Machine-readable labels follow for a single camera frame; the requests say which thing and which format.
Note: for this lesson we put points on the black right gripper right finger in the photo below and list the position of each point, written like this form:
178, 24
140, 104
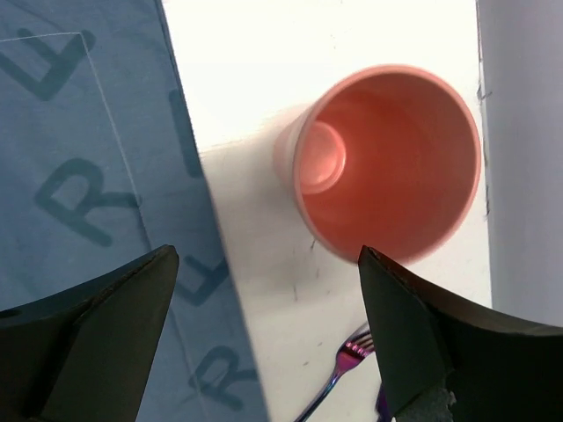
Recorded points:
442, 357

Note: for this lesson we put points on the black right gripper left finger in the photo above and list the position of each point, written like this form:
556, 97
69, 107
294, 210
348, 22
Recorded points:
85, 354

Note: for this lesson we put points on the blue cartoon print cloth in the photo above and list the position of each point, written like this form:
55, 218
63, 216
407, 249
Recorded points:
99, 165

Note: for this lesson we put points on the pink plastic cup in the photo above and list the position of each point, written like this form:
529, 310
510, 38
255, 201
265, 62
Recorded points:
389, 157

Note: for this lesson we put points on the purple plastic knife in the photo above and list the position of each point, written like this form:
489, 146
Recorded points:
383, 414

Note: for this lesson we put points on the silver fork pink band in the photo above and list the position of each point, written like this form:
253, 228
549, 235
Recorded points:
352, 352

